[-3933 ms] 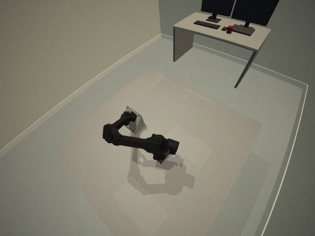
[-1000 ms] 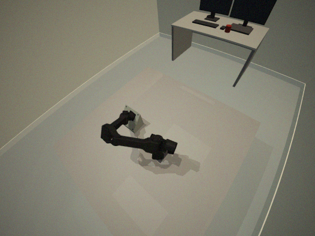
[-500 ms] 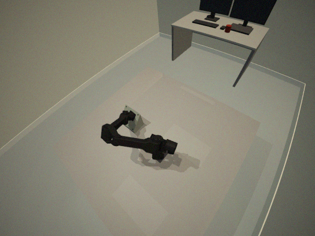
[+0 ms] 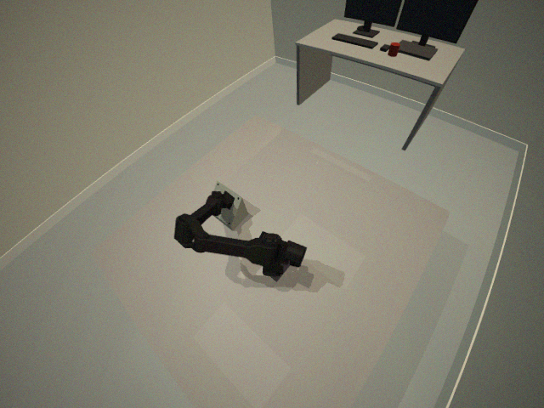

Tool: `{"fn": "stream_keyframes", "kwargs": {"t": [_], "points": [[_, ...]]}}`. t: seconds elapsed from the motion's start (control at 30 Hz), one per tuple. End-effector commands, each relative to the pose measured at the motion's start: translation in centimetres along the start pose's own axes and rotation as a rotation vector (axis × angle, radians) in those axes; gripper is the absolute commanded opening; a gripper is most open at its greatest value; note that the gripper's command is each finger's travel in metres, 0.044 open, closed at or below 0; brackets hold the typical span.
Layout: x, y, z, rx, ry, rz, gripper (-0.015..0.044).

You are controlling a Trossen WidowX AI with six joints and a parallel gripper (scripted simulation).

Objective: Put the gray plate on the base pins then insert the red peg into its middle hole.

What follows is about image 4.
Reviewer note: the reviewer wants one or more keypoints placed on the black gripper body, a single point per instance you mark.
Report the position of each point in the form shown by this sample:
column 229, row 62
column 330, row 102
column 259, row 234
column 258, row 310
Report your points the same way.
column 292, row 263

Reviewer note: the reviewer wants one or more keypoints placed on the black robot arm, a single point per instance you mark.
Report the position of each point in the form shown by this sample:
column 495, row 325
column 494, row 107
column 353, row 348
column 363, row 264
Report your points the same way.
column 268, row 250

